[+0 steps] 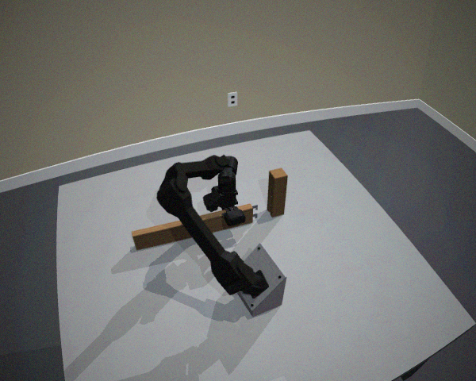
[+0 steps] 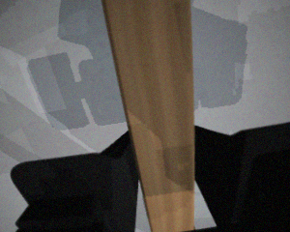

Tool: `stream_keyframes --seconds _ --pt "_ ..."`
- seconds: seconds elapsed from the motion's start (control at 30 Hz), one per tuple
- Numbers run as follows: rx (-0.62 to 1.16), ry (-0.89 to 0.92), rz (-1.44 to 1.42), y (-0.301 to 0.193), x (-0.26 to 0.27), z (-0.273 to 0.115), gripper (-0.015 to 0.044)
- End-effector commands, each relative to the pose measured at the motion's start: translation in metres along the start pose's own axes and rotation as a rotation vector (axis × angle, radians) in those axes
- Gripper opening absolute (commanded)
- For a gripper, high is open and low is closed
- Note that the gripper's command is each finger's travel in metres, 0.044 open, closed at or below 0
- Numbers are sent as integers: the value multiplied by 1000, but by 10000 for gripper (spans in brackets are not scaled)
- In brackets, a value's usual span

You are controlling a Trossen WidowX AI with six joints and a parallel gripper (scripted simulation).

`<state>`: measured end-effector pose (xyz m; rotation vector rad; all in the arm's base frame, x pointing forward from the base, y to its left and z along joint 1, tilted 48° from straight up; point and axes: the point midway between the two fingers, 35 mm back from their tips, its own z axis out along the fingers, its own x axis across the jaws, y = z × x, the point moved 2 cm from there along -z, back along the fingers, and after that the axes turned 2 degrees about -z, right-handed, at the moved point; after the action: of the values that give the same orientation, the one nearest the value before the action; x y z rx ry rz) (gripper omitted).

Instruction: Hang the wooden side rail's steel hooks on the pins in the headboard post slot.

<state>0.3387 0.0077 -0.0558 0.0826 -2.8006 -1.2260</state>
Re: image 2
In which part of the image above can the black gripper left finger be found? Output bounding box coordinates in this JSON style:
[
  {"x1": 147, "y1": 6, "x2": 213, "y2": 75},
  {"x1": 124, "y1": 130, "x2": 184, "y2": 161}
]
[{"x1": 11, "y1": 131, "x2": 139, "y2": 232}]

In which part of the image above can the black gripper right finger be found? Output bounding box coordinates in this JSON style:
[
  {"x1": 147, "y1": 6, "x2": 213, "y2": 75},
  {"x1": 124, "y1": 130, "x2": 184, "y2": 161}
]
[{"x1": 194, "y1": 123, "x2": 290, "y2": 226}]

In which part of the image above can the wooden side rail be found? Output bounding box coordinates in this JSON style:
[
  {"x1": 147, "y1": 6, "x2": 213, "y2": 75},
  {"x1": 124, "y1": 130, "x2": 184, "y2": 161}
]
[{"x1": 101, "y1": 0, "x2": 195, "y2": 232}]

